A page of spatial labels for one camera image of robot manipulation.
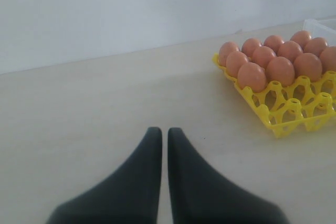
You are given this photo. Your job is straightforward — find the brown egg back row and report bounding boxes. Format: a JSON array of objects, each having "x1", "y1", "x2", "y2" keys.
[{"x1": 303, "y1": 37, "x2": 328, "y2": 57}]

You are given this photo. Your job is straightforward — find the clear plastic bin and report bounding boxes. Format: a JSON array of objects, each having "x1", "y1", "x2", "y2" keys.
[{"x1": 303, "y1": 18, "x2": 335, "y2": 37}]

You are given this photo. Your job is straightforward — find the brown egg second row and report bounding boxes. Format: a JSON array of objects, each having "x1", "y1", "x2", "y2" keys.
[{"x1": 320, "y1": 46, "x2": 336, "y2": 73}]

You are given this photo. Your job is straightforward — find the brown egg packed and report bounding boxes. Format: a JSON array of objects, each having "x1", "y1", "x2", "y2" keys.
[
  {"x1": 218, "y1": 41, "x2": 240, "y2": 67},
  {"x1": 241, "y1": 38, "x2": 262, "y2": 58},
  {"x1": 290, "y1": 30, "x2": 312, "y2": 50},
  {"x1": 263, "y1": 35, "x2": 284, "y2": 53}
]

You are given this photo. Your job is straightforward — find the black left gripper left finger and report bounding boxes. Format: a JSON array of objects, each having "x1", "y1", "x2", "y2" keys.
[{"x1": 47, "y1": 127, "x2": 162, "y2": 223}]

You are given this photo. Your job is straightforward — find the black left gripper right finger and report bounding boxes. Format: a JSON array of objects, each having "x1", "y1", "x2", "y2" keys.
[{"x1": 167, "y1": 127, "x2": 289, "y2": 223}]

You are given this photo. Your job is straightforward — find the yellow plastic egg tray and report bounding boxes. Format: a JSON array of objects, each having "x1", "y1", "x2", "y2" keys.
[{"x1": 212, "y1": 53, "x2": 335, "y2": 138}]

